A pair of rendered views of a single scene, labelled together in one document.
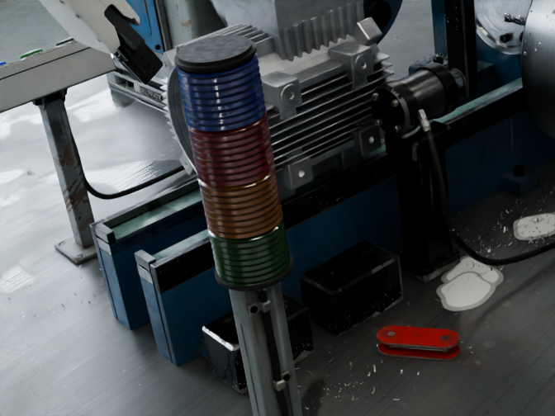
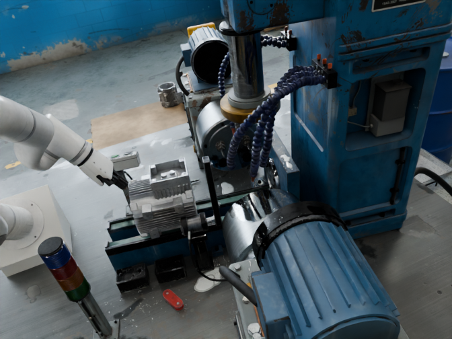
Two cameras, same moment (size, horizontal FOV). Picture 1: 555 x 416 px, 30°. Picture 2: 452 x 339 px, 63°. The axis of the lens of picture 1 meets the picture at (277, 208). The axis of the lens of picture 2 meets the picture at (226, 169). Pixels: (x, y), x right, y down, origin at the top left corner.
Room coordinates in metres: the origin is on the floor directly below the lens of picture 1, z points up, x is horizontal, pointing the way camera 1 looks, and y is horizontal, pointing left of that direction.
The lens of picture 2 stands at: (0.36, -0.66, 1.84)
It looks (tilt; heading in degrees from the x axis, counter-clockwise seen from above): 37 degrees down; 27
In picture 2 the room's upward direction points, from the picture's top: 9 degrees counter-clockwise
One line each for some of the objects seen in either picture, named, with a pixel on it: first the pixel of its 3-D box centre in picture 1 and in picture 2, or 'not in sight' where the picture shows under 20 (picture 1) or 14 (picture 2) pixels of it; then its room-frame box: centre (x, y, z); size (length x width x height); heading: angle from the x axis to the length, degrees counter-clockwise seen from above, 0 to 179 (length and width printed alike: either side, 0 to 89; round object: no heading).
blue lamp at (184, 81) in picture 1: (221, 87); (54, 253); (0.71, 0.03, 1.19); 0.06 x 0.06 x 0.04
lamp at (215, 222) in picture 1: (240, 195); (68, 276); (0.71, 0.03, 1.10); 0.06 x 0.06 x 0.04
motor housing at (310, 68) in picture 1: (277, 98); (165, 202); (1.10, -0.02, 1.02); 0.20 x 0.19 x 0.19; 123
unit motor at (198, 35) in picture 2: not in sight; (204, 78); (1.78, 0.11, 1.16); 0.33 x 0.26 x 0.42; 33
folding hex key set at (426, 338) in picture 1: (418, 342); (173, 299); (0.88, -0.12, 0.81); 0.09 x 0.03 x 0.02; 67
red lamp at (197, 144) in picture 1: (231, 143); (62, 265); (0.71, 0.03, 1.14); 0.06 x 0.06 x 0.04
